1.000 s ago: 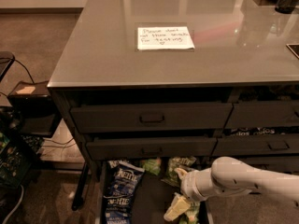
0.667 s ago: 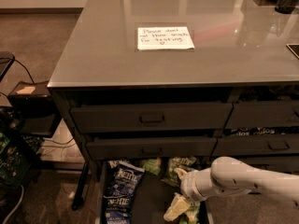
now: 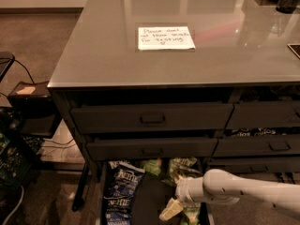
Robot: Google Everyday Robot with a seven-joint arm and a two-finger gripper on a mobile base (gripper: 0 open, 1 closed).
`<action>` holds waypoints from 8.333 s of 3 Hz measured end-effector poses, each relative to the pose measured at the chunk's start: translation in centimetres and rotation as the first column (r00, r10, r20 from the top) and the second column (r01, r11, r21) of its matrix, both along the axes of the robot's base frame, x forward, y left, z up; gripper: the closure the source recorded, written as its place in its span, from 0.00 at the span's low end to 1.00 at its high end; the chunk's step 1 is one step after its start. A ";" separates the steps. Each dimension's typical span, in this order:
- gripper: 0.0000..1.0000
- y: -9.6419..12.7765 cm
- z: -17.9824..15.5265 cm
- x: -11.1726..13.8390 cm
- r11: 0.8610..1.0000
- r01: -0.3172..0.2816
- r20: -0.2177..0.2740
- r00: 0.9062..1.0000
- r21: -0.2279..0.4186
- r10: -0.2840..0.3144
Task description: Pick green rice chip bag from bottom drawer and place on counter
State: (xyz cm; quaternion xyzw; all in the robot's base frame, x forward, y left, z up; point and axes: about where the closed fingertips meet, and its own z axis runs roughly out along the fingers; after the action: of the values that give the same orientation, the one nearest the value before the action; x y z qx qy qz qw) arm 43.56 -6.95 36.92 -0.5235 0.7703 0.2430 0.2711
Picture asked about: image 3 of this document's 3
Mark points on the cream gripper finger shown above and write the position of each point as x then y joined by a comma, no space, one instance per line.
173,208

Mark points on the green rice chip bag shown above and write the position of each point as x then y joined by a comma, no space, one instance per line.
152,166

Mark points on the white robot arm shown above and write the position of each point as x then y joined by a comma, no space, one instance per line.
220,187

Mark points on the green Kettle bag front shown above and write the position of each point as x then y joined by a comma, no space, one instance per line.
190,215

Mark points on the green kettle bag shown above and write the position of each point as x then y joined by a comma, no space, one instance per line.
179,168
190,215

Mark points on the green Kettle bag rear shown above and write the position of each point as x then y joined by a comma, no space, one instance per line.
179,168

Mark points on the blue Kettle bag front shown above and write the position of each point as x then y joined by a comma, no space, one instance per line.
118,210

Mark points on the blue Kettle chip bag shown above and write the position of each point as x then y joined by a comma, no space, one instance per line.
124,184

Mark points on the dark bottom right drawer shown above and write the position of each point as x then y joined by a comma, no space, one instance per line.
256,165

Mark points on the dark drawer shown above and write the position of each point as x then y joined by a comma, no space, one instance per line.
151,117
256,165
272,145
151,148
265,114

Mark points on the blue Kettle bag rear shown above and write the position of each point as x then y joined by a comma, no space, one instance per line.
114,164

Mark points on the dark middle left drawer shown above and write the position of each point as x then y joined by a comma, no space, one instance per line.
151,148

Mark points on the dark top left drawer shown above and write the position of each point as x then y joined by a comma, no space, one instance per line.
151,117

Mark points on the dark middle right drawer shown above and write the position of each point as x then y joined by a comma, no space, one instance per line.
272,145

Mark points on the dark snack bags in drawer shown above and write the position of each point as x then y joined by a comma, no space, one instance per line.
263,131

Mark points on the dark top right drawer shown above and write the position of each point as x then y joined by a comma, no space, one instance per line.
265,114

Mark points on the dark tablet on counter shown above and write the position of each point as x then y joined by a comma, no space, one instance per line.
295,48

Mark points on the green crate of snacks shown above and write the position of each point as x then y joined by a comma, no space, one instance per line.
16,159

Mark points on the black box with label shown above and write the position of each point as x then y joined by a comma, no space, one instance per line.
34,104

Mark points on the white handwritten paper note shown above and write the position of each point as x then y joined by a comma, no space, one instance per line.
164,38

